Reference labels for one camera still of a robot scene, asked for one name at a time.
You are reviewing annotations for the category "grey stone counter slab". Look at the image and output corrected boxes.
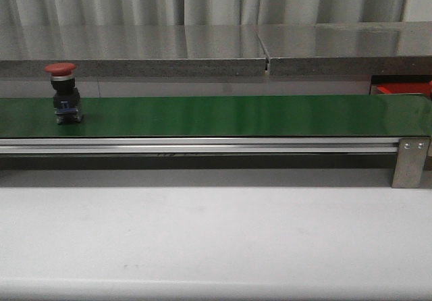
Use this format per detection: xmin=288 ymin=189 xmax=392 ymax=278
xmin=1 ymin=26 xmax=266 ymax=78

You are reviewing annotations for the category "green conveyor belt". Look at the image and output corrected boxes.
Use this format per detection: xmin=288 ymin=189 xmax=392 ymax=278
xmin=1 ymin=94 xmax=431 ymax=138

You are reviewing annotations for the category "red plastic tray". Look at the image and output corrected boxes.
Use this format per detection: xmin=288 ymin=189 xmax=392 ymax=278
xmin=377 ymin=82 xmax=431 ymax=99

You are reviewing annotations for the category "white pleated curtain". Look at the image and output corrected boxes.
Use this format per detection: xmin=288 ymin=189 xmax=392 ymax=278
xmin=1 ymin=0 xmax=406 ymax=26

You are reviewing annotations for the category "aluminium conveyor frame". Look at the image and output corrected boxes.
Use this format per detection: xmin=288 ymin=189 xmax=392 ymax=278
xmin=0 ymin=136 xmax=432 ymax=157

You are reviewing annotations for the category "steel conveyor support bracket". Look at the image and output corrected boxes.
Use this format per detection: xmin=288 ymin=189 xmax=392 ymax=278
xmin=391 ymin=137 xmax=431 ymax=188

